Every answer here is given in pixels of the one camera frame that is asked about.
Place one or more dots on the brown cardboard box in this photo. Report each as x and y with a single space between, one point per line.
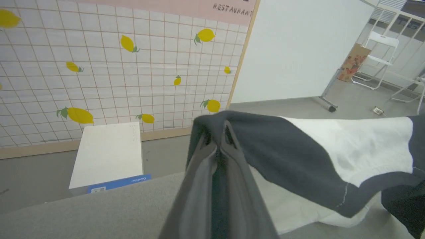
353 63

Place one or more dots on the small white floor plug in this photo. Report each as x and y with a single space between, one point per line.
378 111

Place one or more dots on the white folding chair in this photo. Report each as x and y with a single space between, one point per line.
382 41

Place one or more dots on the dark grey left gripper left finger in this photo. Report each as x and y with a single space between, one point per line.
196 192

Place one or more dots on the white metal rack frame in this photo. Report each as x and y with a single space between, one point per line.
408 89

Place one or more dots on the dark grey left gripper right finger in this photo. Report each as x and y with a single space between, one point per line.
245 205

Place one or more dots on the white partition board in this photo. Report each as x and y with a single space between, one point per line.
298 49

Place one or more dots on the white rectangular box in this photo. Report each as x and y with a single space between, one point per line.
106 152

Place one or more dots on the lemon print grid panel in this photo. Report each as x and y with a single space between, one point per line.
99 76

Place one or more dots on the black and white shirt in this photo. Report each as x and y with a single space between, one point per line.
298 156

